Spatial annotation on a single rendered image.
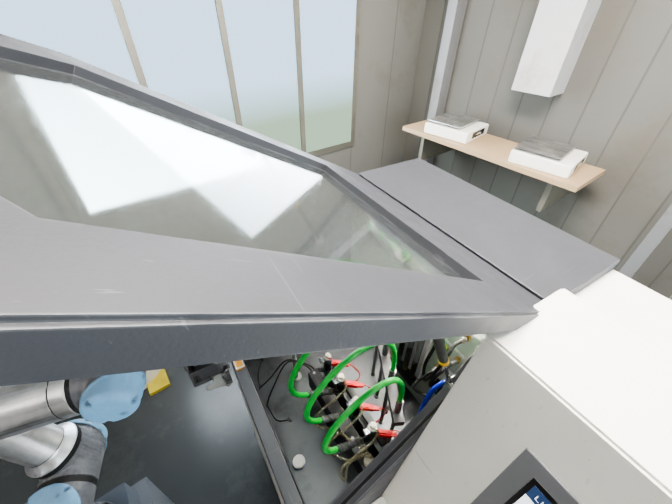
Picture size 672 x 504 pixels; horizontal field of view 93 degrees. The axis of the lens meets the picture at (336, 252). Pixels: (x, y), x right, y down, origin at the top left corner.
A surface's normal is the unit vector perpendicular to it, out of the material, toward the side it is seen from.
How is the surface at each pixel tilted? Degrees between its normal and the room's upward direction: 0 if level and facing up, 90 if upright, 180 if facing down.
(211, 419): 0
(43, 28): 90
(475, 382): 76
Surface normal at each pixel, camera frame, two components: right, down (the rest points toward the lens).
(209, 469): 0.01, -0.78
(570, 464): -0.83, 0.11
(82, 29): 0.61, 0.50
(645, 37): -0.79, 0.37
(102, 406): 0.31, 0.60
